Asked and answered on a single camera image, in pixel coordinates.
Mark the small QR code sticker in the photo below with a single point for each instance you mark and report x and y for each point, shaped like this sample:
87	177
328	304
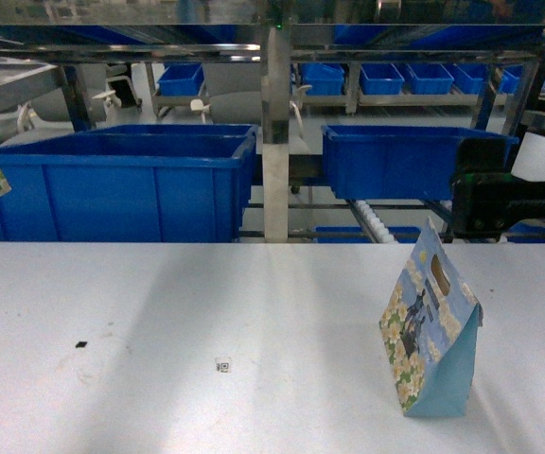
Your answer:
223	365

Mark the steel rack upright post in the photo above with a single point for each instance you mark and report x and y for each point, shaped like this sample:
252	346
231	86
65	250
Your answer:
275	99

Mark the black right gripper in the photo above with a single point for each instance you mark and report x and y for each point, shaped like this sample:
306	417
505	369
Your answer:
487	199

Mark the flower gift bag with figures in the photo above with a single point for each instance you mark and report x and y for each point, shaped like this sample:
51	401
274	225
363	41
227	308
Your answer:
429	331

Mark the large blue bin right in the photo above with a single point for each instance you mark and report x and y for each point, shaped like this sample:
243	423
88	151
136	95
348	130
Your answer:
363	162

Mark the large blue bin left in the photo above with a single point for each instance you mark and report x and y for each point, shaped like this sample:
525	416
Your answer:
127	188

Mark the white roller conveyor track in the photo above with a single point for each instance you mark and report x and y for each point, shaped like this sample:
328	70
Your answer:
371	224

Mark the large blue bin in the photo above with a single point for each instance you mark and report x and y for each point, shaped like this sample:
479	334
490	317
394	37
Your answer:
127	188
363	162

